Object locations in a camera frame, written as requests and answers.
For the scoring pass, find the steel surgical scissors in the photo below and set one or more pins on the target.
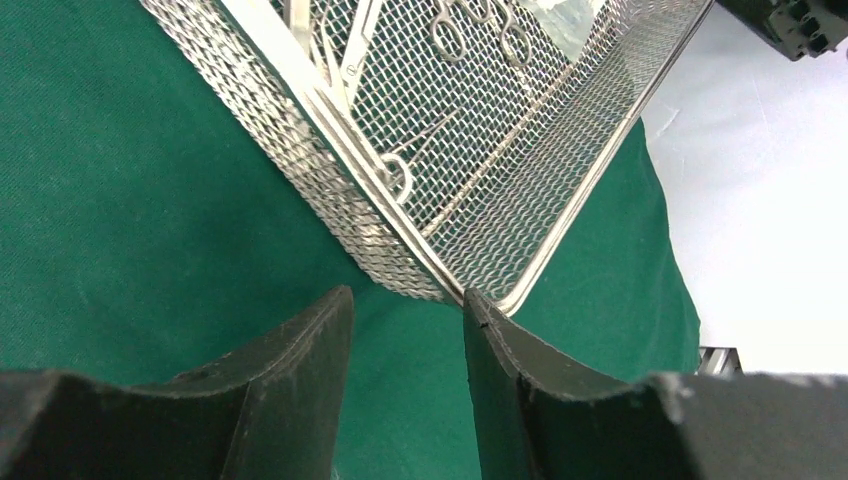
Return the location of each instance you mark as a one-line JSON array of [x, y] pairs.
[[449, 25]]

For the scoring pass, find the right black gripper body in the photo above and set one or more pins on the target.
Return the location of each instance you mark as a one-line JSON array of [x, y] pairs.
[[794, 28]]

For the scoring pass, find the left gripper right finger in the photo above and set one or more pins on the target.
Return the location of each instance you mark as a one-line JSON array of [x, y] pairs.
[[541, 414]]

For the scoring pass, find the steel forceps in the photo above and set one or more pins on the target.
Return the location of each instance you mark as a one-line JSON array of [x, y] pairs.
[[343, 75]]

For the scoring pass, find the clear gauze packet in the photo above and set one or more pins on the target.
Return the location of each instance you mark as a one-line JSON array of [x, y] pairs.
[[568, 23]]

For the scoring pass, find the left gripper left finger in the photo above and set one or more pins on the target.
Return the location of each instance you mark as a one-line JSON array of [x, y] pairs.
[[267, 410]]

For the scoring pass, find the metal wire mesh tray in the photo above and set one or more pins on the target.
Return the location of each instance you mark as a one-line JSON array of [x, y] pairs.
[[444, 177]]

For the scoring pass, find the dark green surgical cloth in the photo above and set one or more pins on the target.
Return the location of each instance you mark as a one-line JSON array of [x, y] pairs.
[[143, 232]]

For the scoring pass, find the aluminium right side rail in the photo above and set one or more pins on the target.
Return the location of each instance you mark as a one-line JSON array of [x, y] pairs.
[[719, 361]]

